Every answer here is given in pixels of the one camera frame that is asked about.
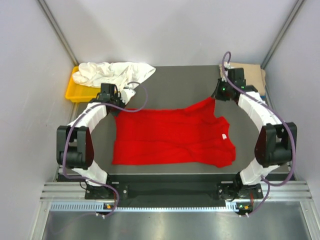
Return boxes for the slotted grey cable duct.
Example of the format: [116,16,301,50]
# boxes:
[50,202,251,213]

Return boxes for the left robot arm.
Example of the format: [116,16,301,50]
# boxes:
[56,83,125,199]

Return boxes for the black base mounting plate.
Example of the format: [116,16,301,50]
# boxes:
[85,173,264,208]

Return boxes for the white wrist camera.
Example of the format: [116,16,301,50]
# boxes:
[223,61,234,71]
[120,87,136,105]

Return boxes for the red t-shirt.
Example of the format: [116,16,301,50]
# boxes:
[112,97,236,168]

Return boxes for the white t-shirt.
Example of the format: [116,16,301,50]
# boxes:
[72,62,156,91]

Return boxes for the purple cable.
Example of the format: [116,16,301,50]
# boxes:
[222,51,297,218]
[61,81,149,218]

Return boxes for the yellow plastic bin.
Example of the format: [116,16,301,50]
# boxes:
[65,66,101,103]

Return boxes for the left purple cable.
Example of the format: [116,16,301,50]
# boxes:
[61,81,149,218]

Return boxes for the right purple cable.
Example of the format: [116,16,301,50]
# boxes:
[222,51,297,218]

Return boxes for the aluminium frame rail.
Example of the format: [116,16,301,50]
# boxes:
[34,181,320,240]

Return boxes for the folded beige t-shirt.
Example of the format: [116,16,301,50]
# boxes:
[230,62,266,94]

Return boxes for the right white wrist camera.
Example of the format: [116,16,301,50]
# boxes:
[223,61,234,71]

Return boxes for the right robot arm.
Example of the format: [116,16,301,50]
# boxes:
[212,67,298,198]

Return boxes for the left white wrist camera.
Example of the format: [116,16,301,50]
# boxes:
[120,87,136,105]

